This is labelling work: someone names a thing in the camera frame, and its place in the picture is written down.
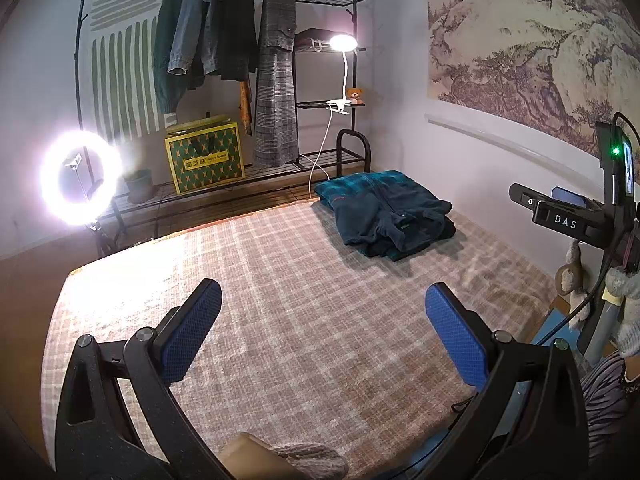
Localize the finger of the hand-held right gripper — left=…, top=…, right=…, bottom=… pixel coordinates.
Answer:
left=509, top=183, right=606, bottom=212
left=531, top=200, right=624, bottom=249

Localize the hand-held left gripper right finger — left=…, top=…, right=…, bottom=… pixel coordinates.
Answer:
left=415, top=282, right=592, bottom=480

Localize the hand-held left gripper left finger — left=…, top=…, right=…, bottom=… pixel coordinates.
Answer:
left=55, top=277, right=223, bottom=480

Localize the teal plaid fleece jacket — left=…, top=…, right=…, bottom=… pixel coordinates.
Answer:
left=314, top=170, right=457, bottom=262

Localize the person's right forearm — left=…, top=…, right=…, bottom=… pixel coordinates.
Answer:
left=617, top=357, right=640, bottom=401

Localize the person's right hand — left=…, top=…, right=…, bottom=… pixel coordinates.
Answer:
left=605, top=266, right=640, bottom=359

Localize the person's left hand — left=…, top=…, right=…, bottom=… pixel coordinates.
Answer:
left=217, top=432, right=350, bottom=480

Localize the beige plush toy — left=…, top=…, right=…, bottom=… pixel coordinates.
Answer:
left=555, top=240, right=584, bottom=297

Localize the blue flat board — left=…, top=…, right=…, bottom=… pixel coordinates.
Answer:
left=529, top=304, right=582, bottom=347

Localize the dark plant pot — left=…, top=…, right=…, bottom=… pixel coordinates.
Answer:
left=122, top=169, right=155, bottom=205

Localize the person's pleated grey garment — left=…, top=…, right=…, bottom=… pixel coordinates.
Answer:
left=580, top=350, right=633, bottom=463

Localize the yellow green patterned box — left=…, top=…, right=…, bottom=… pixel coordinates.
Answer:
left=164, top=115, right=246, bottom=196

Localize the orange scarf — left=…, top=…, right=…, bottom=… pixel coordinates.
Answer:
left=239, top=80, right=254, bottom=136

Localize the white clip desk lamp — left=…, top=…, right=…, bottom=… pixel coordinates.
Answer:
left=326, top=34, right=358, bottom=115

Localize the grey plaid coat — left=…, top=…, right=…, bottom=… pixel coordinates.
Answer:
left=252, top=0, right=301, bottom=168

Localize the dark green hanging jacket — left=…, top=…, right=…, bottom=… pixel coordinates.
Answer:
left=152, top=0, right=201, bottom=113

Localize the blue denim jacket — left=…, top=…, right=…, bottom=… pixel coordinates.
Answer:
left=167, top=0, right=228, bottom=78

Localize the white wall rail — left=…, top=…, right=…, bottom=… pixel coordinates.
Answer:
left=425, top=112, right=607, bottom=162

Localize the landscape wall mural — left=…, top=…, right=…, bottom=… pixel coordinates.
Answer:
left=425, top=0, right=640, bottom=161

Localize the black metal bed frame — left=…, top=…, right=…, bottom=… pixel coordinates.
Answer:
left=336, top=130, right=372, bottom=177

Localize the ring light on tripod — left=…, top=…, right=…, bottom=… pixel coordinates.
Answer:
left=40, top=130, right=123, bottom=261

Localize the white lamp cable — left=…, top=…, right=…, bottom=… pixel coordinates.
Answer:
left=309, top=109, right=334, bottom=187

